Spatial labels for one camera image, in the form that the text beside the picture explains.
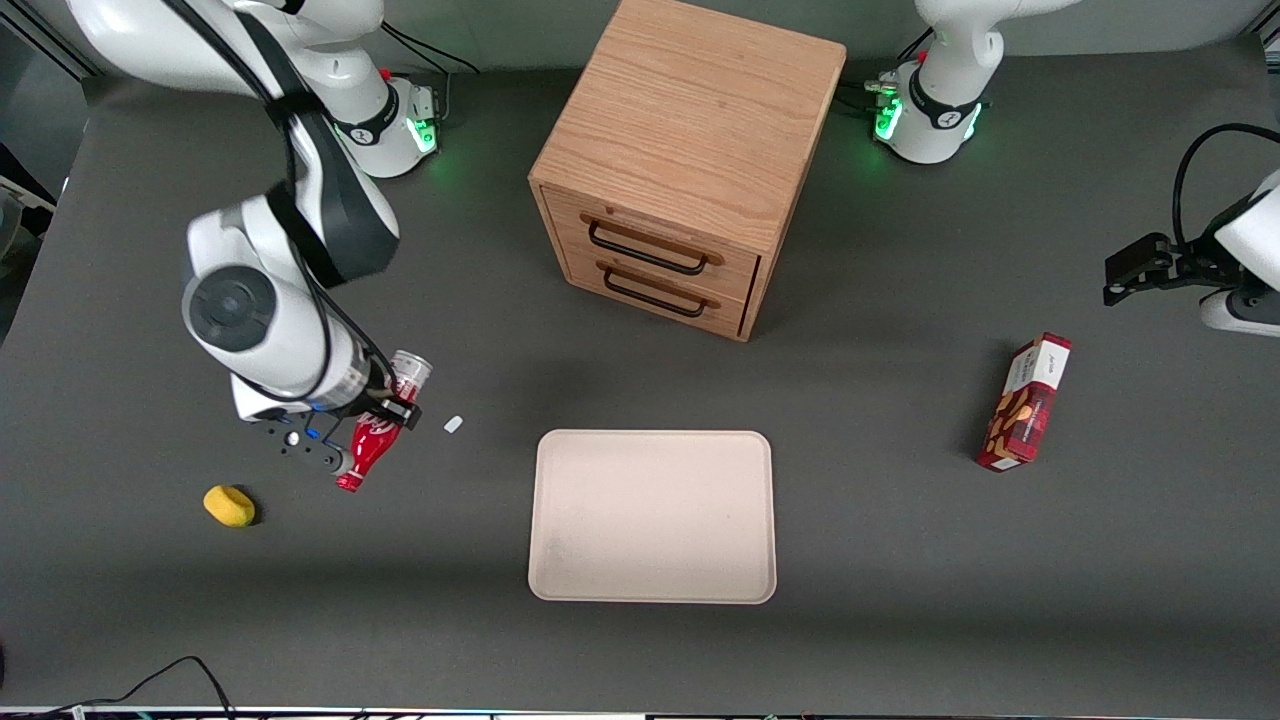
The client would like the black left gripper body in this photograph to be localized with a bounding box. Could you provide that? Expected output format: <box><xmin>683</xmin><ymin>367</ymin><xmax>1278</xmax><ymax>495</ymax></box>
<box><xmin>1163</xmin><ymin>232</ymin><xmax>1241</xmax><ymax>292</ymax></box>

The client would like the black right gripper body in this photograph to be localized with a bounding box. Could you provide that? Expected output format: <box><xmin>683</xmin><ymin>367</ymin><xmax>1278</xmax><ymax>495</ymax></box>
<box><xmin>320</xmin><ymin>385</ymin><xmax>401</xmax><ymax>431</ymax></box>

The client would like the red coke bottle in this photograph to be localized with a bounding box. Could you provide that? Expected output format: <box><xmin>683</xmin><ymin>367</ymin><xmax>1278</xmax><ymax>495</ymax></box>
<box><xmin>336</xmin><ymin>350</ymin><xmax>434</xmax><ymax>493</ymax></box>

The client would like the beige plastic tray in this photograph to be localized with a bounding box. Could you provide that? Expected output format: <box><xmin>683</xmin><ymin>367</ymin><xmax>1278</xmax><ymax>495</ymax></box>
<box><xmin>528</xmin><ymin>430</ymin><xmax>778</xmax><ymax>605</ymax></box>

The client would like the red cookie box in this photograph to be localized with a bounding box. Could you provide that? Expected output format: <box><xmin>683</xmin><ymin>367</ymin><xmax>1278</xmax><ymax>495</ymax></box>
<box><xmin>976</xmin><ymin>333</ymin><xmax>1073</xmax><ymax>473</ymax></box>

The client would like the yellow lemon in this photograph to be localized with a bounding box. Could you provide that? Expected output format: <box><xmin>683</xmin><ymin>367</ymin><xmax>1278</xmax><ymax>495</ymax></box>
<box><xmin>203</xmin><ymin>485</ymin><xmax>256</xmax><ymax>528</ymax></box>

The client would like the wooden drawer front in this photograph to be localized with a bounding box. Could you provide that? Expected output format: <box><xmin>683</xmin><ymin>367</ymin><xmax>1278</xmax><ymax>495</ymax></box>
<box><xmin>560</xmin><ymin>250</ymin><xmax>753</xmax><ymax>337</ymax></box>
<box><xmin>540</xmin><ymin>185</ymin><xmax>763</xmax><ymax>301</ymax></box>

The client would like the wooden drawer cabinet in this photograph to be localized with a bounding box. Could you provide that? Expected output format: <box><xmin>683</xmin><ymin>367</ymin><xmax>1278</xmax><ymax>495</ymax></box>
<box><xmin>528</xmin><ymin>0</ymin><xmax>848</xmax><ymax>343</ymax></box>

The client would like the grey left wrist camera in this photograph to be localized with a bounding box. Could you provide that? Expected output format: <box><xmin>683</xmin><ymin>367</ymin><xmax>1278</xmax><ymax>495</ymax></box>
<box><xmin>1200</xmin><ymin>288</ymin><xmax>1280</xmax><ymax>338</ymax></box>

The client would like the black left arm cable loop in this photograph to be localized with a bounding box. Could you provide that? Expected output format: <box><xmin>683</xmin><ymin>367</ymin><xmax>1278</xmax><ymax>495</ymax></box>
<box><xmin>1171</xmin><ymin>122</ymin><xmax>1280</xmax><ymax>251</ymax></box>

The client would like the black metal drawer handle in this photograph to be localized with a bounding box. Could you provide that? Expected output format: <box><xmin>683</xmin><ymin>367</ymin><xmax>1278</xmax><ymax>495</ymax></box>
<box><xmin>602</xmin><ymin>267</ymin><xmax>710</xmax><ymax>319</ymax></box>
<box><xmin>587</xmin><ymin>221</ymin><xmax>712</xmax><ymax>276</ymax></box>

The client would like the black cable at table edge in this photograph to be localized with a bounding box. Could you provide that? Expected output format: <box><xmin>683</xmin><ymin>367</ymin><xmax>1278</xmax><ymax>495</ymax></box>
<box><xmin>0</xmin><ymin>656</ymin><xmax>237</xmax><ymax>720</ymax></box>

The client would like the black right base cable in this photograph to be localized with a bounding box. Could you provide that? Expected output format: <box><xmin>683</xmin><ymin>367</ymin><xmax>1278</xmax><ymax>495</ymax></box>
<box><xmin>380</xmin><ymin>22</ymin><xmax>482</xmax><ymax>77</ymax></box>

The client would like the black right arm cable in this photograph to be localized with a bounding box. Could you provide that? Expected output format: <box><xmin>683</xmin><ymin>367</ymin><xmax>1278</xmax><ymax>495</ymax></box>
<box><xmin>165</xmin><ymin>0</ymin><xmax>401</xmax><ymax>401</ymax></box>

